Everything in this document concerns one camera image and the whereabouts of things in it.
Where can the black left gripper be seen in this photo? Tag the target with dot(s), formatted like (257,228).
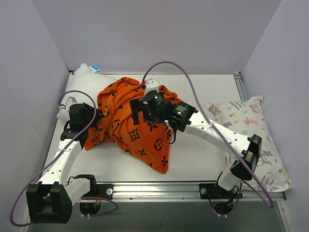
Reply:
(94,115)

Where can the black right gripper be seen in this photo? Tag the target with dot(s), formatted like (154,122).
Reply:
(135,111)

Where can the orange patterned plush pillowcase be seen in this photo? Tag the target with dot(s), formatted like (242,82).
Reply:
(145,141)

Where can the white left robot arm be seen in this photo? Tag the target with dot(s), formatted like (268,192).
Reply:
(72,141)

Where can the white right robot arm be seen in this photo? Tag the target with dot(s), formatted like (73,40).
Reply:
(185,118)

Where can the white floral deer pillow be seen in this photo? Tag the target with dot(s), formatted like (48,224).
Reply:
(247,118)

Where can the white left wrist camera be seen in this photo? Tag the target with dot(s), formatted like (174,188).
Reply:
(69,102)

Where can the aluminium back frame rail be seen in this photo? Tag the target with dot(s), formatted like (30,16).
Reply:
(171,72)

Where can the aluminium frame rail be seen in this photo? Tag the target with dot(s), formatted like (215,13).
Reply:
(144,192)
(171,72)
(240,86)

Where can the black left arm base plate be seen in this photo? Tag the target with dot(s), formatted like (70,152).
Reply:
(101,190)

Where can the aluminium front frame rail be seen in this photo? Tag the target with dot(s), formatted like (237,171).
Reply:
(144,192)

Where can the aluminium right frame rail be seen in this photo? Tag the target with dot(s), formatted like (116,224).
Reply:
(240,86)

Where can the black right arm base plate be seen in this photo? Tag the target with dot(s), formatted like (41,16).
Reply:
(212,191)

